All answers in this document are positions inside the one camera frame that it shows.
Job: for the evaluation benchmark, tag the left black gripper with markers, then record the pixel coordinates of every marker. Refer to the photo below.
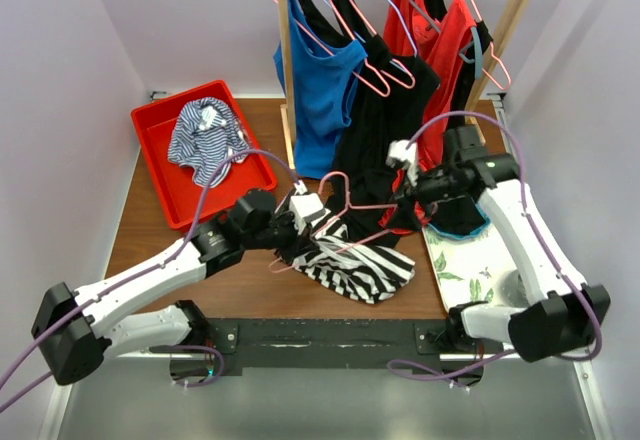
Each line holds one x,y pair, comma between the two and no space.
297,242

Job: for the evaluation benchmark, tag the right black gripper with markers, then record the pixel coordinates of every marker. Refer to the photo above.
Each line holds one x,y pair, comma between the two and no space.
418,186

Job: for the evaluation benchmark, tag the black white striped tank top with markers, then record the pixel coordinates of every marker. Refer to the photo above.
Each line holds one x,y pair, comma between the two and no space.
366,272

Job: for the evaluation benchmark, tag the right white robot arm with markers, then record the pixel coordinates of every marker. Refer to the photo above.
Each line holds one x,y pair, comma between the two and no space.
563,313

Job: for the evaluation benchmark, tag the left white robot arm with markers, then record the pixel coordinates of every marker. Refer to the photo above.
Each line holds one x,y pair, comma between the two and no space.
77,330

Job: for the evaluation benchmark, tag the blue tank top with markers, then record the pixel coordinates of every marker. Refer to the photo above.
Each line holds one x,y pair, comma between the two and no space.
324,91

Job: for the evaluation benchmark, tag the black red tank top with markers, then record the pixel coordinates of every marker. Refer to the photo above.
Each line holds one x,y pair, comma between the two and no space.
462,206

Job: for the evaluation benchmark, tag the grey blue hanger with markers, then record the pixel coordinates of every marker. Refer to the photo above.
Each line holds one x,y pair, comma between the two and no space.
470,53

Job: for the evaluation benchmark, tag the floral pattern tray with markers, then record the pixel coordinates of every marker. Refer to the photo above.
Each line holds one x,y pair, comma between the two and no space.
479,268

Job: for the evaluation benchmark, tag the red plastic bin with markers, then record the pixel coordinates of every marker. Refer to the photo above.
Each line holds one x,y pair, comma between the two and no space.
178,194

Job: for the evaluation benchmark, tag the wooden clothes rack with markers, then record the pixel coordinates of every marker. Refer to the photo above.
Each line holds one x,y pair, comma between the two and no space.
496,71

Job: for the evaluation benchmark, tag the blue white striped shirt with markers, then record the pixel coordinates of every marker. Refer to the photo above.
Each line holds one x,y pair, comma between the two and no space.
208,137

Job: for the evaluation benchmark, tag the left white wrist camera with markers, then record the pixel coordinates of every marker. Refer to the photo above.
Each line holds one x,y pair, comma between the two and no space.
306,206

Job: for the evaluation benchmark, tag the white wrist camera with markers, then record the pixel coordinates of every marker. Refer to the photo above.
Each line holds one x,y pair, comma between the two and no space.
306,206
402,157

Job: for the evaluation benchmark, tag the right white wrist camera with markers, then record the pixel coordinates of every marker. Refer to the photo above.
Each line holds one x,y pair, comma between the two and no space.
402,157

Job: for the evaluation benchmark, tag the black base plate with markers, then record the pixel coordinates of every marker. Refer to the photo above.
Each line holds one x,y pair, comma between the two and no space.
331,344

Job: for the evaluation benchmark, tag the aluminium frame rail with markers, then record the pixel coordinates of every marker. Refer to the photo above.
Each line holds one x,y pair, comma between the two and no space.
132,397

